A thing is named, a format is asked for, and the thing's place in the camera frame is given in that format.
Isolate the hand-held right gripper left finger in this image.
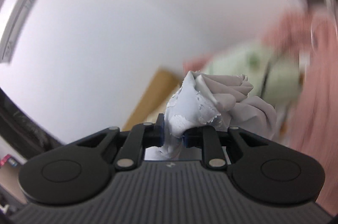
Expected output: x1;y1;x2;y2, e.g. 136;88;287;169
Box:
76;113;167;171

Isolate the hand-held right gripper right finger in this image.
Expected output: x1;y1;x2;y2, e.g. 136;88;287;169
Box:
183;125;270;171

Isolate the light grey printed t-shirt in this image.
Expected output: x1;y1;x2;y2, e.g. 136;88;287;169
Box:
146;70;277;161

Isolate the mustard headboard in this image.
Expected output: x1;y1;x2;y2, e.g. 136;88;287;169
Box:
122;68;183;133

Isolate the pink fluffy cloth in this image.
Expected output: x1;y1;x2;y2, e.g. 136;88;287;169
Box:
183;53;212;75

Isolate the green printed fleece blanket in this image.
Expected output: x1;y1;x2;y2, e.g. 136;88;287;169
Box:
203;40;305;135

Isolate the dark grilled door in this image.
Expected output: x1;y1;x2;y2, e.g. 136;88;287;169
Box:
0;89;67;156

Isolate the pink hanging cloth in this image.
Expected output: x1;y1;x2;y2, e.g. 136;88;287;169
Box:
263;10;338;214

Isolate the pink container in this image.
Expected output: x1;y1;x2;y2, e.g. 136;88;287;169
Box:
0;154;18;167

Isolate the white air conditioner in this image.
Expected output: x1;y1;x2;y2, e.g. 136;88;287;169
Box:
0;0;67;64

